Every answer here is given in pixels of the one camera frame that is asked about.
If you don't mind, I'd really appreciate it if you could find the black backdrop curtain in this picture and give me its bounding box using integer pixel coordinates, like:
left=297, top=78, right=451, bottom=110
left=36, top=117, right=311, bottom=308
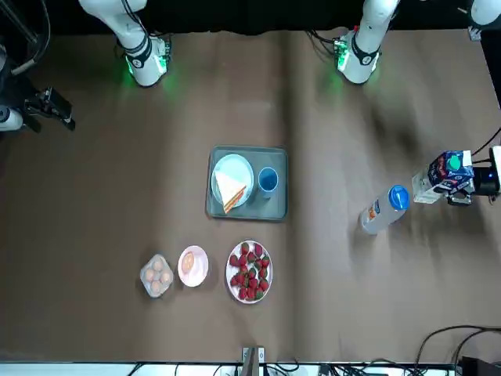
left=0, top=0, right=501, bottom=40

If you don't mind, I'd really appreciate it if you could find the clear bottle with blue cap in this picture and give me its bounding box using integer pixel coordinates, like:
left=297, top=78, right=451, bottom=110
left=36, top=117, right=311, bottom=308
left=359, top=184, right=411, bottom=236

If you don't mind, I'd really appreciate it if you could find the triangular sandwich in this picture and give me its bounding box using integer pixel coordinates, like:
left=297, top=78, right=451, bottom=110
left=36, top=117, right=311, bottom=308
left=214, top=170, right=248, bottom=215

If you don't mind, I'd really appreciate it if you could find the thick black cable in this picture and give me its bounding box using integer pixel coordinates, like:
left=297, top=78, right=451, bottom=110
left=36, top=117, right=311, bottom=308
left=414, top=324, right=501, bottom=373

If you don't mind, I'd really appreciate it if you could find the white strawberry plate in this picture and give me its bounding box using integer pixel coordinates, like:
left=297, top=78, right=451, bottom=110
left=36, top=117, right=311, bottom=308
left=225, top=240, right=274, bottom=305

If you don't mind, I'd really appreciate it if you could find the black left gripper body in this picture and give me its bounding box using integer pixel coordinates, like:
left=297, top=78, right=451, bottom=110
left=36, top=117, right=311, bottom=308
left=472, top=166, right=497, bottom=196

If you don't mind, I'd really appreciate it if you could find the aluminium profile post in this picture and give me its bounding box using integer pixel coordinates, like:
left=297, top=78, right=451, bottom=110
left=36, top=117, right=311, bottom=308
left=241, top=345, right=265, bottom=376

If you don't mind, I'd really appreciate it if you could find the clear plastic egg box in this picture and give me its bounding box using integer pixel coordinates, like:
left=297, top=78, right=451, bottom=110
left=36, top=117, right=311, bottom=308
left=139, top=253, right=175, bottom=299

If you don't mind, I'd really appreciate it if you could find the blue cup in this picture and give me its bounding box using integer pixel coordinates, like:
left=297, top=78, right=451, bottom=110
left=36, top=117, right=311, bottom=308
left=257, top=166, right=280, bottom=201

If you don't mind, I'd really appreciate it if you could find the black box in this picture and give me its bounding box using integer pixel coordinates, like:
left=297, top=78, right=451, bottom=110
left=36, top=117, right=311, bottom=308
left=460, top=355, right=501, bottom=376

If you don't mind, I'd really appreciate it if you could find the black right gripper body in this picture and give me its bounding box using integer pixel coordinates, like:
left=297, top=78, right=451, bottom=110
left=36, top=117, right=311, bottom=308
left=21, top=88, right=55, bottom=121

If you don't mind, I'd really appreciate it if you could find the milk carton with green cap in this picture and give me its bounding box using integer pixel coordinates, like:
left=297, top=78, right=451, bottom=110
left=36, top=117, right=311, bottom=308
left=411, top=150, right=476, bottom=205

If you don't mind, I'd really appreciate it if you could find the pale blue plate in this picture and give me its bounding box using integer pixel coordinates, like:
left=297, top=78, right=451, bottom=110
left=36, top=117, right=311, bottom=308
left=210, top=154, right=254, bottom=208

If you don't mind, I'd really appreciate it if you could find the grey-green serving tray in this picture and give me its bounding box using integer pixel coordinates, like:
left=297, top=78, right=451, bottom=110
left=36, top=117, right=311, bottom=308
left=205, top=146, right=290, bottom=224

